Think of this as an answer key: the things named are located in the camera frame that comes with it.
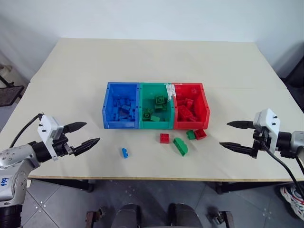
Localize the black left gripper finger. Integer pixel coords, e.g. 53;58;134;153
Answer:
62;122;87;134
73;137;101;157

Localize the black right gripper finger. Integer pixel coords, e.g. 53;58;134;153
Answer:
226;120;256;130
219;142;254;158

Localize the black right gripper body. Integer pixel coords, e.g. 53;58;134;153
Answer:
251;127;272;160

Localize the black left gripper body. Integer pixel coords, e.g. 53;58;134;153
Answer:
52;132;76;158

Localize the blue plastic bin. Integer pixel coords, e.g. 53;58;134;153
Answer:
102;82;141;130

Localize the red plastic bin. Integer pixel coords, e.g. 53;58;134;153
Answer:
171;82;211;130

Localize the long arched green brick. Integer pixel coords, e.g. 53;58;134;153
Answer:
172;137;189;157

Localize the white patterned sneaker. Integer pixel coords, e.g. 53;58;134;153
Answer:
279;184;304;219

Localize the black metal stand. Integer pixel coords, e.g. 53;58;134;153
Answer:
0;63;25;108

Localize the rusty caster foot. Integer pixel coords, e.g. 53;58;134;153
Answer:
208;208;235;228
85;206;107;228

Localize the green plastic bin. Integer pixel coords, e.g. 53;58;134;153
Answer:
137;82;176;130

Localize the white paper label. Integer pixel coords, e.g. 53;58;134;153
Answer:
164;83;176;102

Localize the dark rounded shape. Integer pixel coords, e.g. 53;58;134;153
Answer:
116;203;141;228
168;202;203;228

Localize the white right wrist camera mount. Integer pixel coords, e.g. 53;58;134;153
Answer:
252;108;281;150

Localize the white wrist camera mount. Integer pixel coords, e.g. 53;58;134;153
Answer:
252;108;281;150
37;114;65;162

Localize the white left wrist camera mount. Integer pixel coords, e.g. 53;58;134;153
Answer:
37;114;65;162

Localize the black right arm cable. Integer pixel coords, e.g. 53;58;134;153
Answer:
259;138;304;190

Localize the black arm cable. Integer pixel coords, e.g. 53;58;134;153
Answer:
259;138;304;190
9;113;45;148

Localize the black table frame bar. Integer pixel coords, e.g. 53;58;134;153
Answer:
214;181;295;195
30;178;95;193

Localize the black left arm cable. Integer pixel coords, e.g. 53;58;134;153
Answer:
9;113;45;148

